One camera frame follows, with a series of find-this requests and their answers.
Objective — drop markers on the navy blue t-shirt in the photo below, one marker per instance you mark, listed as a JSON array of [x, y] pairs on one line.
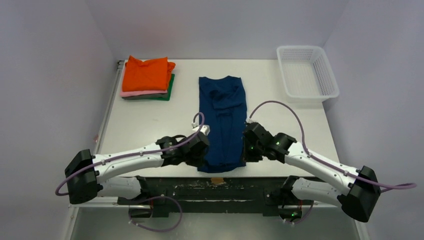
[[224, 106]]

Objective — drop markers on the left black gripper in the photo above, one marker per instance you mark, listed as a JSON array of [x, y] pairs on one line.
[[199, 162]]

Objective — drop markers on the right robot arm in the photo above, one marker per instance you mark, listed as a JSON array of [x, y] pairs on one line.
[[342, 186]]

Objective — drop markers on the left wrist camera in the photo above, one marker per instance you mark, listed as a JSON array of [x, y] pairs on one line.
[[204, 129]]

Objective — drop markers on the green folded t-shirt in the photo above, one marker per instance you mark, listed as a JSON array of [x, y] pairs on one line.
[[170, 87]]

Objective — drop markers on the brown tape piece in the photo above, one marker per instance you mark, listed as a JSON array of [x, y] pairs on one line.
[[217, 180]]

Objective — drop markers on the orange folded t-shirt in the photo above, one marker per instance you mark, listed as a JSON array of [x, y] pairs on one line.
[[144, 75]]

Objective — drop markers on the pink folded t-shirt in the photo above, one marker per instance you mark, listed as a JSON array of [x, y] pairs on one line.
[[125, 94]]

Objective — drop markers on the white plastic basket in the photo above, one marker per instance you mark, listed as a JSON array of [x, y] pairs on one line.
[[306, 73]]

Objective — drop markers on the aluminium table frame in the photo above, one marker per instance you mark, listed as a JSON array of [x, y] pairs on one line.
[[128, 125]]

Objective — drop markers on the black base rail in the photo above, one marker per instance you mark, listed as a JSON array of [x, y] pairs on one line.
[[238, 195]]

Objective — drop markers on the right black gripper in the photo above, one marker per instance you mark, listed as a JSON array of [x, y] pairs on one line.
[[250, 145]]

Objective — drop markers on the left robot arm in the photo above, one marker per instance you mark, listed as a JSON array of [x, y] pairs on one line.
[[102, 175]]

